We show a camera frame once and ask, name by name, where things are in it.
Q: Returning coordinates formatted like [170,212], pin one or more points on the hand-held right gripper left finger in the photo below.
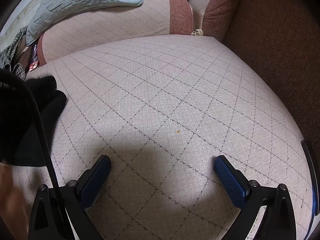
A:
[98,177]

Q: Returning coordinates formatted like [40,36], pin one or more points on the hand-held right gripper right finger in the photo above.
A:
[230,180]

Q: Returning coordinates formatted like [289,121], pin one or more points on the black pants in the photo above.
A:
[50,105]

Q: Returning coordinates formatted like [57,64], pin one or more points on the person's left forearm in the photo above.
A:
[12,205]

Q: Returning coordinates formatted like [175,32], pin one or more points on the brown sofa with pink cover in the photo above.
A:
[162,92]

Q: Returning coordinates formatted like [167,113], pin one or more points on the red snack packet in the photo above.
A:
[33,65]

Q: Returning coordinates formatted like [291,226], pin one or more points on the houndstooth garment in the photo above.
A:
[10,52]

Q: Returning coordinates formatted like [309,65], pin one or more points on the grey quilted pillow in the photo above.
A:
[75,2]

